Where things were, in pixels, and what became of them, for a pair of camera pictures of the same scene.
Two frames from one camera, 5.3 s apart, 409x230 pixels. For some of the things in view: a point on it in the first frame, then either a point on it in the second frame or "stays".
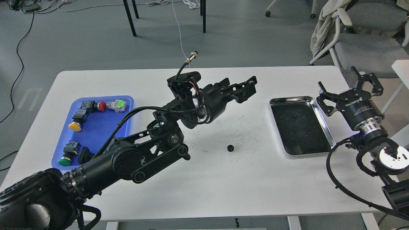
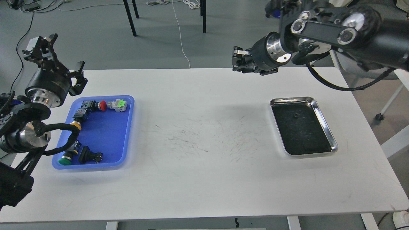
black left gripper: x=217 y=95 -> x=50 y=84
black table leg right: x=203 y=12 stays
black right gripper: x=356 y=104 -> x=267 y=53
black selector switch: x=86 y=155 stays
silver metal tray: x=301 y=130 stays
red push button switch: x=91 y=106 stays
